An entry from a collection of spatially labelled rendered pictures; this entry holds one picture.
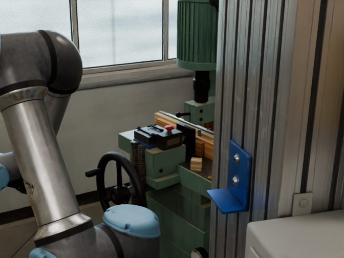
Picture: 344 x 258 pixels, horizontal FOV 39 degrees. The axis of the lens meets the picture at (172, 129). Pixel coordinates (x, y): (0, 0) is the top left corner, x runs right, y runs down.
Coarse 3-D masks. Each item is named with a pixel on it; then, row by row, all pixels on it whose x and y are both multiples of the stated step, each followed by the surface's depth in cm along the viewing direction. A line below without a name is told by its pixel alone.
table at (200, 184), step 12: (132, 132) 189; (120, 144) 188; (192, 156) 167; (204, 156) 167; (180, 168) 159; (204, 168) 157; (156, 180) 156; (168, 180) 158; (180, 180) 161; (192, 180) 155; (204, 180) 150; (204, 192) 151
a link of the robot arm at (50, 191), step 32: (32, 32) 98; (0, 64) 91; (32, 64) 94; (0, 96) 91; (32, 96) 94; (32, 128) 92; (32, 160) 91; (32, 192) 92; (64, 192) 92; (64, 224) 90; (32, 256) 90; (64, 256) 88; (96, 256) 91
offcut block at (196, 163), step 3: (192, 159) 156; (195, 159) 156; (198, 159) 156; (201, 159) 156; (192, 162) 155; (195, 162) 155; (198, 162) 155; (201, 162) 156; (192, 165) 155; (195, 165) 155; (198, 165) 155; (201, 165) 156; (192, 168) 156; (195, 168) 156; (198, 168) 155
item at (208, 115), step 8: (184, 104) 170; (192, 104) 166; (200, 104) 166; (208, 104) 168; (184, 112) 170; (192, 112) 167; (200, 112) 166; (208, 112) 169; (184, 120) 172; (192, 120) 168; (200, 120) 167; (208, 120) 170
